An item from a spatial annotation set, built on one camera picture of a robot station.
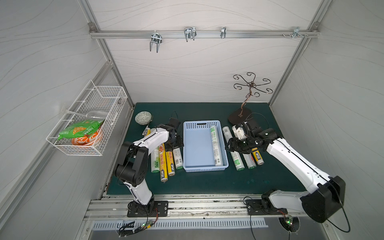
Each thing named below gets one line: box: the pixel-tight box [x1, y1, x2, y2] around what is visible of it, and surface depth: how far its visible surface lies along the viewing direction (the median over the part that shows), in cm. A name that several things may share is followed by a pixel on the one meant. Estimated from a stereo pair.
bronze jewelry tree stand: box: [228, 72, 273, 125], surface depth 92 cm
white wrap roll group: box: [172, 147, 184, 170], surface depth 89 cm
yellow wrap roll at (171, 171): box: [165, 151, 176, 176], surface depth 87 cm
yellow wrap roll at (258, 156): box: [251, 147, 265, 166], surface depth 90 cm
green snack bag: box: [57, 119, 105, 140], surface depth 56 cm
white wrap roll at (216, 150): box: [210, 126, 222, 166], surface depth 94 cm
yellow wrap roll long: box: [158, 143, 169, 183], surface depth 86 cm
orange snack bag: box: [71, 131, 99, 146], surface depth 61 cm
